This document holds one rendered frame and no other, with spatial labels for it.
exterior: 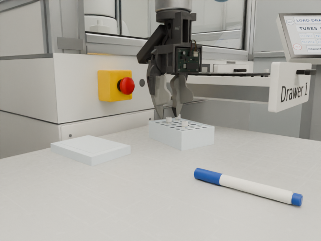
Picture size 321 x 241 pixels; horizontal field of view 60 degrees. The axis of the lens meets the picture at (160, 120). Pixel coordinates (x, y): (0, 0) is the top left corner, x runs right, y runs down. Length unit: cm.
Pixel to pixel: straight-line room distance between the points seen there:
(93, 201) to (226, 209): 15
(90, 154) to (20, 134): 36
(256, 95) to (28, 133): 56
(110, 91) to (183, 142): 21
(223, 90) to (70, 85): 37
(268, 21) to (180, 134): 207
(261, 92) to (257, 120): 187
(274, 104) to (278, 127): 183
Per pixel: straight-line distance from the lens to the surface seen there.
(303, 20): 169
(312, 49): 156
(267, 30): 252
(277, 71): 65
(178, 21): 55
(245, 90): 70
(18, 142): 82
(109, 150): 49
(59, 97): 62
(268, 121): 251
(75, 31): 64
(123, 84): 63
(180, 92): 61
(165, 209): 33
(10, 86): 81
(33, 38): 69
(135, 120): 76
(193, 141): 55
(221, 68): 110
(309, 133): 170
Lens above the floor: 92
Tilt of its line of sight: 11 degrees down
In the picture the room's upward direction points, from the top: straight up
